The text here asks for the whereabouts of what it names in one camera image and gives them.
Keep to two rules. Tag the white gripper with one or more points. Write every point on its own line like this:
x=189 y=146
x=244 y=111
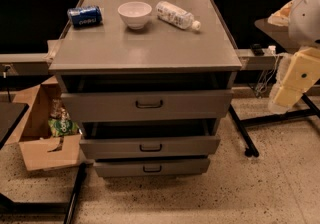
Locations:
x=306 y=18

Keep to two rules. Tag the grey drawer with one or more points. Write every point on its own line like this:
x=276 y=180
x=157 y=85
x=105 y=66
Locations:
x=148 y=139
x=147 y=106
x=192 y=166

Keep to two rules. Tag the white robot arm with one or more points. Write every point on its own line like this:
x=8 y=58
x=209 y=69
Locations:
x=305 y=11

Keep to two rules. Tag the grey drawer cabinet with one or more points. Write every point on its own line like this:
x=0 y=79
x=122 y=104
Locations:
x=112 y=58

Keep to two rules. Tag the grey bottom drawer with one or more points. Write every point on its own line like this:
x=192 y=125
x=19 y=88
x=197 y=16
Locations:
x=192 y=166

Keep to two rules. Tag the grey top drawer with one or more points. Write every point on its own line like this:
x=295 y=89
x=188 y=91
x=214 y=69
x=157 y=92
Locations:
x=147 y=106

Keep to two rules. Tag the dark right side table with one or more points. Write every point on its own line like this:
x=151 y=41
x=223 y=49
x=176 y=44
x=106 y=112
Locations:
x=303 y=108

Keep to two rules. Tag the black power adapter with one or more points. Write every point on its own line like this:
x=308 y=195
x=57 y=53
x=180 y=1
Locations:
x=257 y=49

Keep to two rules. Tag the clear plastic water bottle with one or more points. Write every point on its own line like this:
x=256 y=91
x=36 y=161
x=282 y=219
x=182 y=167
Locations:
x=176 y=16

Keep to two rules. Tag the white bowl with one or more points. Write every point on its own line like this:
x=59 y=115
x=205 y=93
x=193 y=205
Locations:
x=135 y=14

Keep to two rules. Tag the blue pepsi can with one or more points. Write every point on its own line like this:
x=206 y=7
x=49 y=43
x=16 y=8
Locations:
x=85 y=16

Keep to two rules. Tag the green snack bag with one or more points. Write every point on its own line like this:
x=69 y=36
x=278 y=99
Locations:
x=62 y=127

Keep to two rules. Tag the brown snack bag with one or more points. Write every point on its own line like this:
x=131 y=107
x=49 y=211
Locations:
x=58 y=111

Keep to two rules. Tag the brown cardboard box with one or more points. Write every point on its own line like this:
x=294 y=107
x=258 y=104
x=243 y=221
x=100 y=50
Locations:
x=39 y=149

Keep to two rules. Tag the white charger with cables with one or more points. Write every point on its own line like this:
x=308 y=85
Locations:
x=266 y=75

